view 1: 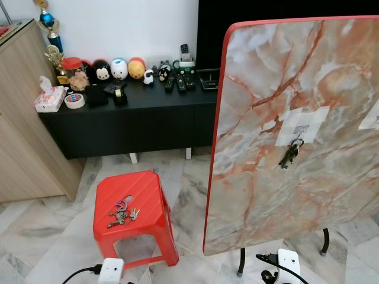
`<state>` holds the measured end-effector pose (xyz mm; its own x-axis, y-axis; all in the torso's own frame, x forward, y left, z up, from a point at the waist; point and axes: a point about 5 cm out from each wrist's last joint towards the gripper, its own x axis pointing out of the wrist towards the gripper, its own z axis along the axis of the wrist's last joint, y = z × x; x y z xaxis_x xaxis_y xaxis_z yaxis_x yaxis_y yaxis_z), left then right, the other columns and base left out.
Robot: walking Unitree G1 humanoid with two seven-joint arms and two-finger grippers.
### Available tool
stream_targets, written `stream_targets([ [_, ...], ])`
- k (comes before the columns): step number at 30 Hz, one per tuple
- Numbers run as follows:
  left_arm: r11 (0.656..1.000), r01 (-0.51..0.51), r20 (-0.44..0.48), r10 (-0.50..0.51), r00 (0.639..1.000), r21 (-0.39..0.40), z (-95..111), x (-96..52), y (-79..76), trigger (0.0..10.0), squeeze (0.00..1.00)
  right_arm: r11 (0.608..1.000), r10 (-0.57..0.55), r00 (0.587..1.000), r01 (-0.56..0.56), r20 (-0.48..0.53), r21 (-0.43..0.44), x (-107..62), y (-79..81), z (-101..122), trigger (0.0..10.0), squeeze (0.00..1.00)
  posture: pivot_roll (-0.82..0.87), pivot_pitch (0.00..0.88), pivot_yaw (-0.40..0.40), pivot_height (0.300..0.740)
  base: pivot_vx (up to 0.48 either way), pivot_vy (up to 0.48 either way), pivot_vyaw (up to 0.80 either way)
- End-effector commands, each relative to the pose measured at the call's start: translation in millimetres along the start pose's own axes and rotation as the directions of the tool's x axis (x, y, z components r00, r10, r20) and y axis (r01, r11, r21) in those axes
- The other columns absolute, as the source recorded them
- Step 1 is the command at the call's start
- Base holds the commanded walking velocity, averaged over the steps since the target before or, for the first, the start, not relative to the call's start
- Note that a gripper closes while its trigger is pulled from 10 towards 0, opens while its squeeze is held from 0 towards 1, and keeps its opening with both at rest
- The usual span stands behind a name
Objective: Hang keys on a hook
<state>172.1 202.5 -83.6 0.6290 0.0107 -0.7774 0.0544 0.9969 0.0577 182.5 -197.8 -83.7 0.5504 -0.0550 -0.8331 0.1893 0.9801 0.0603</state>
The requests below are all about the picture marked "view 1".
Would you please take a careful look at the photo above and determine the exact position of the marble top folding table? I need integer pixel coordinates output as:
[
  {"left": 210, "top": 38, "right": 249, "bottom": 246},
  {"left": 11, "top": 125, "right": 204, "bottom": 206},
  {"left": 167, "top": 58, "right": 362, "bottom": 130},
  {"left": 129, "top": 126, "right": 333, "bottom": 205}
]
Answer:
[{"left": 203, "top": 17, "right": 379, "bottom": 277}]

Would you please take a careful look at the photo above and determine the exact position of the black set-top box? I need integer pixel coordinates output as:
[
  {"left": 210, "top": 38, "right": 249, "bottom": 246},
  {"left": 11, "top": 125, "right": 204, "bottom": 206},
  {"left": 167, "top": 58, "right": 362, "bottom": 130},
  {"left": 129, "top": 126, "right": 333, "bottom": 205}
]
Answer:
[{"left": 197, "top": 69, "right": 221, "bottom": 92}]

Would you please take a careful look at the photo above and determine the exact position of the wide black remote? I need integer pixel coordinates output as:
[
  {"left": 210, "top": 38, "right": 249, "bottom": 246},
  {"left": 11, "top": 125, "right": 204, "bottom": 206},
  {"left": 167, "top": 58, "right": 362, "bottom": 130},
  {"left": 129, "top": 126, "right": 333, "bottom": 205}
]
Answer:
[{"left": 176, "top": 72, "right": 195, "bottom": 91}]

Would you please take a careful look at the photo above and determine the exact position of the small black animal figure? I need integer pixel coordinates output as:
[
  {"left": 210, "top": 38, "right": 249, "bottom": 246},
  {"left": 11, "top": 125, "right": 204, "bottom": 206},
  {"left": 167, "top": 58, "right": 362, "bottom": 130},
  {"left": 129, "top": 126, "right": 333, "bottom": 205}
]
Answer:
[{"left": 157, "top": 62, "right": 172, "bottom": 82}]

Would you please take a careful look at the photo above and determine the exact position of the red plastic stool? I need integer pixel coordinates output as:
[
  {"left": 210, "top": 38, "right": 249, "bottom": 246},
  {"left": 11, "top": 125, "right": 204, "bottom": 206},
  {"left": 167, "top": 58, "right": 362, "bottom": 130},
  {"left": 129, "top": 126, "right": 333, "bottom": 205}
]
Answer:
[{"left": 93, "top": 170, "right": 179, "bottom": 270}]

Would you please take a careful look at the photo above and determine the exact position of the black TV console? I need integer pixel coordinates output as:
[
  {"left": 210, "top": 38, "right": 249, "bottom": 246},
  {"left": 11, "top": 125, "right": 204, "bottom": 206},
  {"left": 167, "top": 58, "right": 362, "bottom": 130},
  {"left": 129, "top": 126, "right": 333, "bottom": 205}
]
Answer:
[{"left": 39, "top": 76, "right": 221, "bottom": 160}]

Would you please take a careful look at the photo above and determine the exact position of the yellow round plush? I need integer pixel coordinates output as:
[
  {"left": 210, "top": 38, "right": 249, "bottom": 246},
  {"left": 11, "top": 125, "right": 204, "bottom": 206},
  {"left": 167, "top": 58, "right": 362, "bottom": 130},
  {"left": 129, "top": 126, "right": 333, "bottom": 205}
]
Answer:
[{"left": 128, "top": 57, "right": 146, "bottom": 80}]

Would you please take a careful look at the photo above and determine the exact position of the black tape dispenser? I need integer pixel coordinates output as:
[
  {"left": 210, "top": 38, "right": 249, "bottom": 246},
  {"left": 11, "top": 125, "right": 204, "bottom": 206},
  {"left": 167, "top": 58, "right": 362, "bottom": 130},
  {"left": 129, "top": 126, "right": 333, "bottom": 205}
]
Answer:
[{"left": 113, "top": 83, "right": 128, "bottom": 106}]

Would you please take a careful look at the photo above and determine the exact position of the key bunch with purple tag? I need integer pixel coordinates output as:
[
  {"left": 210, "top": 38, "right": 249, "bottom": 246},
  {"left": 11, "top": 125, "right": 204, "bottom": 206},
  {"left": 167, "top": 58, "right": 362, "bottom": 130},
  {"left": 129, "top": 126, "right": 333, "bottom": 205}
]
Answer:
[{"left": 107, "top": 197, "right": 141, "bottom": 229}]

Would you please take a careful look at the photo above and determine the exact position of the white round plush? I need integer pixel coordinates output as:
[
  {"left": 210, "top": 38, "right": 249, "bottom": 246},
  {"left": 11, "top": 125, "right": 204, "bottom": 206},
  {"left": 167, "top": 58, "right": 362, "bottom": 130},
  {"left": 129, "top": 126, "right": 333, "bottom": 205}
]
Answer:
[{"left": 110, "top": 58, "right": 129, "bottom": 80}]

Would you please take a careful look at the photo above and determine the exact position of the black wallet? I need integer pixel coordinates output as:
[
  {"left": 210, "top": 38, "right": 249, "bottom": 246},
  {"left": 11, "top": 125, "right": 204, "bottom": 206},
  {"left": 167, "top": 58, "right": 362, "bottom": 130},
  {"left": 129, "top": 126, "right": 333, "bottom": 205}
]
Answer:
[{"left": 86, "top": 85, "right": 109, "bottom": 107}]

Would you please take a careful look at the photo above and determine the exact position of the black mouse plush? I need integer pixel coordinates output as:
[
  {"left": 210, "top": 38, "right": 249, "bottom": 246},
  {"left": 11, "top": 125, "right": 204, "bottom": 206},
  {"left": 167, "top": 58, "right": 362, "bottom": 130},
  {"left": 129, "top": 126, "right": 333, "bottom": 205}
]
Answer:
[{"left": 92, "top": 59, "right": 112, "bottom": 82}]

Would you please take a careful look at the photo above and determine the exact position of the white tape roll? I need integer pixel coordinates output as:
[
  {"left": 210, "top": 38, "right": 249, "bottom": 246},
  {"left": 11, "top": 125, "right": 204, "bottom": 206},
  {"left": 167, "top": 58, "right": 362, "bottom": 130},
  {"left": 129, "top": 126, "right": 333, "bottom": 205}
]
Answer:
[{"left": 64, "top": 93, "right": 86, "bottom": 109}]

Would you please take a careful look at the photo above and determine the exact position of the clear jar with red lid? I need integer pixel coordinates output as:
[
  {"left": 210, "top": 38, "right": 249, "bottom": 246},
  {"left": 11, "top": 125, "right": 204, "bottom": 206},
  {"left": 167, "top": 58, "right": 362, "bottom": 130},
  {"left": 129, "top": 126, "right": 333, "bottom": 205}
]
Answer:
[{"left": 61, "top": 57, "right": 88, "bottom": 92}]

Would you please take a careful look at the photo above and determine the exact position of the floral tissue pack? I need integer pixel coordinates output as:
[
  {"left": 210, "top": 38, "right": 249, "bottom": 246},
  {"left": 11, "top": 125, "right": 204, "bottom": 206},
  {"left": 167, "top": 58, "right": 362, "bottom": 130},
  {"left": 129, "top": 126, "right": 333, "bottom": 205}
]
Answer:
[{"left": 34, "top": 76, "right": 67, "bottom": 113}]

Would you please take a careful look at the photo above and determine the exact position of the small gold trophy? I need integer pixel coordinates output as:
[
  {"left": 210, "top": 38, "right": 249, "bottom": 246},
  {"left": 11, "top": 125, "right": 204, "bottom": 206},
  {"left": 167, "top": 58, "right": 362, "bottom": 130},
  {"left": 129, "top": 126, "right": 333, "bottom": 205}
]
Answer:
[{"left": 45, "top": 46, "right": 70, "bottom": 85}]

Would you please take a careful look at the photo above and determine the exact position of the blue and gold trophy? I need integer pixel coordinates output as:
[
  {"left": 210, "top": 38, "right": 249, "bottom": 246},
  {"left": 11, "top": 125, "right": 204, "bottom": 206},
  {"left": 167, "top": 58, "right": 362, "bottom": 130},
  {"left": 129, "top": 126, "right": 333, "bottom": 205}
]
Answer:
[{"left": 33, "top": 0, "right": 65, "bottom": 54}]

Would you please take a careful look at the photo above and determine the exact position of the light wooden cabinet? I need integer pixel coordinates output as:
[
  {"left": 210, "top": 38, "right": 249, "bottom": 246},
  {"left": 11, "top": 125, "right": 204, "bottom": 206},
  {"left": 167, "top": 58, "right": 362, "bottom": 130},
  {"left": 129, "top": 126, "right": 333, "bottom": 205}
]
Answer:
[{"left": 0, "top": 18, "right": 83, "bottom": 203}]

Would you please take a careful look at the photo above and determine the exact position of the dark key bunch on ring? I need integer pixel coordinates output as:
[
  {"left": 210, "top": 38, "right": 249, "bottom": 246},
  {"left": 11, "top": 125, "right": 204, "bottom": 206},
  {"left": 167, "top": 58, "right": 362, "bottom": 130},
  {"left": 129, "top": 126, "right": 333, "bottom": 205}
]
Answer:
[{"left": 279, "top": 138, "right": 304, "bottom": 170}]

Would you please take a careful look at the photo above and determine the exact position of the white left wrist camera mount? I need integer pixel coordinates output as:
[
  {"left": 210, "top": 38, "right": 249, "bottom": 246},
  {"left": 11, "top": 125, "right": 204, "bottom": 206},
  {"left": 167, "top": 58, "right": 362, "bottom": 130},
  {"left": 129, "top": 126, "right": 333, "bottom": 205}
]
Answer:
[{"left": 98, "top": 258, "right": 125, "bottom": 284}]

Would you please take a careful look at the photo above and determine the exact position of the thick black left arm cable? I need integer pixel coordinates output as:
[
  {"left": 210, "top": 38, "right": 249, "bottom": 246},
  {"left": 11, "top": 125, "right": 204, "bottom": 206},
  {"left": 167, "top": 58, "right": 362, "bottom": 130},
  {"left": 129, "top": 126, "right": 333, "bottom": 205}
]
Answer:
[{"left": 62, "top": 266, "right": 102, "bottom": 284}]

